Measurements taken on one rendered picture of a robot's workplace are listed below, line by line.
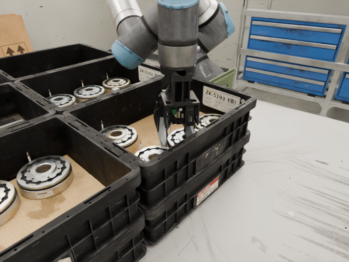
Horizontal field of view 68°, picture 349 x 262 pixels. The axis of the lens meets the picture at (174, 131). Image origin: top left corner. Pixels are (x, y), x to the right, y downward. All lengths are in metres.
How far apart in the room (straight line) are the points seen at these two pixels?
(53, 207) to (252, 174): 0.53
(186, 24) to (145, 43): 0.14
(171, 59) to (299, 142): 0.64
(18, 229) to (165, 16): 0.44
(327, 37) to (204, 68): 1.52
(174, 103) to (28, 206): 0.34
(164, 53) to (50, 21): 3.59
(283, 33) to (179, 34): 2.01
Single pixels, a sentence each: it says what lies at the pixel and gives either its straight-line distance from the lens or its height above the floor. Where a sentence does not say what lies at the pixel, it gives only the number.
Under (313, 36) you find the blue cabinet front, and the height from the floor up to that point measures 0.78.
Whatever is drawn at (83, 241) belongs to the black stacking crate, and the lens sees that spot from 0.45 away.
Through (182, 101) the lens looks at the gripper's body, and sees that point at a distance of 0.50.
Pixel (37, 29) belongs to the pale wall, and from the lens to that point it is 3.95.
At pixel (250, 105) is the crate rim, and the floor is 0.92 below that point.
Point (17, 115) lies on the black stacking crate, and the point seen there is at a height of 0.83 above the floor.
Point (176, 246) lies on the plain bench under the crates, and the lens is 0.62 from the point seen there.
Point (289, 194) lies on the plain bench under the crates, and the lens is 0.78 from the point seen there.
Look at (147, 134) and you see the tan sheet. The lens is 0.71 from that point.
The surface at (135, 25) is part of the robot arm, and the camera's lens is 0.61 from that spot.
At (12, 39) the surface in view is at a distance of 3.62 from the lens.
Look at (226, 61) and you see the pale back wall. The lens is 3.65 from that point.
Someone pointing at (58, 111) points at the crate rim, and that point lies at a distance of 0.67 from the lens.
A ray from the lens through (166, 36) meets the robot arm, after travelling 0.48.
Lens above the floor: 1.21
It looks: 32 degrees down
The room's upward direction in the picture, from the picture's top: straight up
